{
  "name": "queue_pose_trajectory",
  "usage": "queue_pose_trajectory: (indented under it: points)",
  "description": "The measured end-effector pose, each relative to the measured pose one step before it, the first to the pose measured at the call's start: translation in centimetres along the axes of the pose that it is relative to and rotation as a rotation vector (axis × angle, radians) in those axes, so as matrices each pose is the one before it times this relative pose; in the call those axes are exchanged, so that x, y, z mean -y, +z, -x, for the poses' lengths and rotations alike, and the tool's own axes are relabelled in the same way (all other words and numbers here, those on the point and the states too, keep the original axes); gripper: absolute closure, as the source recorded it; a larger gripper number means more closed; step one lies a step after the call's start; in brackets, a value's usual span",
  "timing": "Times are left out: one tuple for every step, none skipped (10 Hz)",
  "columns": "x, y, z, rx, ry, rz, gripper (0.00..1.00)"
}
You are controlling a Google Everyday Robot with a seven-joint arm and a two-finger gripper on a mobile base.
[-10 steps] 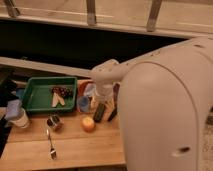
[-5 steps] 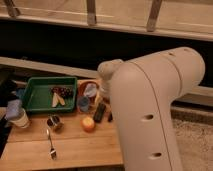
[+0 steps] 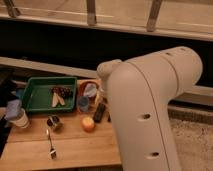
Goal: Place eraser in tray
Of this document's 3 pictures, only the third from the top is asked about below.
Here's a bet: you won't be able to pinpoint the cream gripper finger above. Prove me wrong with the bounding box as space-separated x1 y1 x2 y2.
94 91 100 105

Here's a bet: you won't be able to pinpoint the black eraser block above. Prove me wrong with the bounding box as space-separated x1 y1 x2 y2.
93 103 105 123

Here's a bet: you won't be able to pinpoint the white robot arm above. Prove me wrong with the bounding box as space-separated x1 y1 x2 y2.
97 46 203 171

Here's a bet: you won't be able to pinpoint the green plastic tray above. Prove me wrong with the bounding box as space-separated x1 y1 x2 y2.
22 76 77 114

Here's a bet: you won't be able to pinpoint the blue cup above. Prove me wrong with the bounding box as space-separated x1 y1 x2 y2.
77 96 90 112

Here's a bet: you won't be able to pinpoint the orange bowl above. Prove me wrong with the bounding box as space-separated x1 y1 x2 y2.
78 81 99 96

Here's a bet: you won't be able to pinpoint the orange fruit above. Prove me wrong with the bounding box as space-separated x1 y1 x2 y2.
81 117 95 132

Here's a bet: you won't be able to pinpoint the pale banana slices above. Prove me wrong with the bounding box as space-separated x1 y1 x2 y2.
52 93 65 107

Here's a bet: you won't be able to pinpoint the small metal can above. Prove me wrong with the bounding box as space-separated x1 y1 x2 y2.
47 115 63 131

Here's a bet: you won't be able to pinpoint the metal fork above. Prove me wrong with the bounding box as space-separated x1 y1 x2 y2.
46 129 57 159

